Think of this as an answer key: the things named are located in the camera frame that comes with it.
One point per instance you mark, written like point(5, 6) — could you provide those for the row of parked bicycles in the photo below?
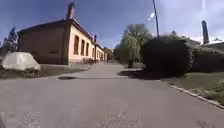
point(88, 60)

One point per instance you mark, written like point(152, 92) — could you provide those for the green willow tree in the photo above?
point(131, 45)

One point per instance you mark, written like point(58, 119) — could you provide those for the grey asphalt road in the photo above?
point(106, 96)

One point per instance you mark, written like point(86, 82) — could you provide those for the dark trimmed hedge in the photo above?
point(170, 56)

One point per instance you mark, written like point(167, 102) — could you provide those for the grass patch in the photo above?
point(53, 70)

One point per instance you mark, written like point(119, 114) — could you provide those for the tall thin pole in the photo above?
point(156, 18)

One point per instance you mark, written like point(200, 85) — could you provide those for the yellow building with chimneys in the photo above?
point(50, 43)

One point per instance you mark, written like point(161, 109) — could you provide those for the stone kerb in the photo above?
point(196, 96)

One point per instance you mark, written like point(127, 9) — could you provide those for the large pale boulder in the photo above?
point(20, 61)

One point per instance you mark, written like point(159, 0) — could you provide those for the grass verge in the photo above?
point(203, 85)

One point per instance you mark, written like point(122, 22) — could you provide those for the tall brick chimney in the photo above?
point(205, 31)

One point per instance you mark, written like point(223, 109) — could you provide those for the dark conifer tree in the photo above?
point(10, 41)

